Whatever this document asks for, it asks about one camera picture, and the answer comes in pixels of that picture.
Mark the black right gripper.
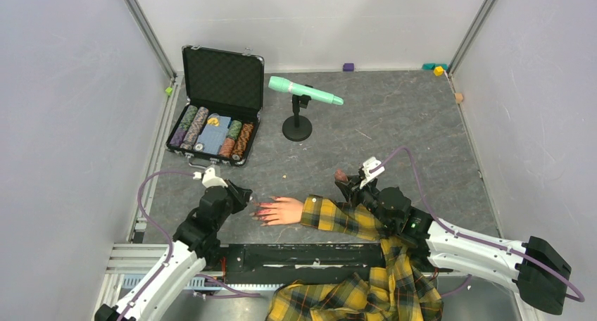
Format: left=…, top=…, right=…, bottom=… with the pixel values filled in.
left=335, top=175, right=394, bottom=229

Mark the pink nail polish bottle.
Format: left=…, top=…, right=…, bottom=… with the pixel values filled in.
left=334, top=169, right=348, bottom=183

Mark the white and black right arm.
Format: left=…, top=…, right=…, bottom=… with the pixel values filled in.
left=335, top=176, right=572, bottom=315

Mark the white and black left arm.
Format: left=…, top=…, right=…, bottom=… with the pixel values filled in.
left=93, top=180, right=253, bottom=320

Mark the mannequin hand with stained nails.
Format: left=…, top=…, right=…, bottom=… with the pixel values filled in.
left=251, top=196, right=304, bottom=226

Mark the black poker chip case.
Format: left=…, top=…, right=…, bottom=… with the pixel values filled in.
left=165, top=45, right=265, bottom=167

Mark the black microphone stand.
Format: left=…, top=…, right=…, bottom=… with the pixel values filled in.
left=282, top=94, right=313, bottom=141

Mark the mint green microphone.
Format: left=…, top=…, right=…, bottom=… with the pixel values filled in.
left=268, top=76, right=344, bottom=106

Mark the purple cube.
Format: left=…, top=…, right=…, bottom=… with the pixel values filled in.
left=342, top=63, right=355, bottom=72

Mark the yellow cube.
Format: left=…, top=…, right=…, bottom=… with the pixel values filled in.
left=433, top=65, right=445, bottom=76

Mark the teal block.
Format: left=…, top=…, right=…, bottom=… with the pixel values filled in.
left=422, top=63, right=448, bottom=70

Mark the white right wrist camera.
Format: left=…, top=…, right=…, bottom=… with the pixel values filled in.
left=359, top=156, right=385, bottom=189

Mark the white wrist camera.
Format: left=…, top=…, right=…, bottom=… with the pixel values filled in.
left=359, top=156, right=385, bottom=189
left=193, top=165, right=228, bottom=189

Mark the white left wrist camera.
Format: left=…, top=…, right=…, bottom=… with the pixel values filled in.
left=193, top=165, right=228, bottom=189

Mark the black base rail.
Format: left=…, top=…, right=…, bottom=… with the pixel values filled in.
left=201, top=243, right=386, bottom=285

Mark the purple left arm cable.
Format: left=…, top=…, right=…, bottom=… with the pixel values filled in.
left=116, top=170, right=203, bottom=321

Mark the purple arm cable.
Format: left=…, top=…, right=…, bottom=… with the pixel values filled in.
left=116, top=170, right=203, bottom=321
left=375, top=146, right=586, bottom=303

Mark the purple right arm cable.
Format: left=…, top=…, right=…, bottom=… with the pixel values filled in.
left=375, top=146, right=586, bottom=303

